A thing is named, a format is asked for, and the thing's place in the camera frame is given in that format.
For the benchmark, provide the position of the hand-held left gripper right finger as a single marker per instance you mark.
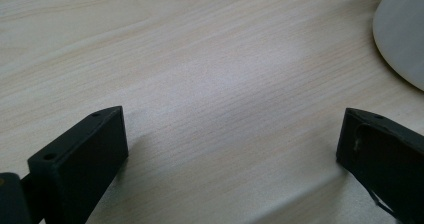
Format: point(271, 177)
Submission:
point(383, 154)

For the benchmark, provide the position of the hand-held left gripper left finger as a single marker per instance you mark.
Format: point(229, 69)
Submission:
point(80, 160)

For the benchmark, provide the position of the white round plate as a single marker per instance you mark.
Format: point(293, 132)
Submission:
point(403, 30)

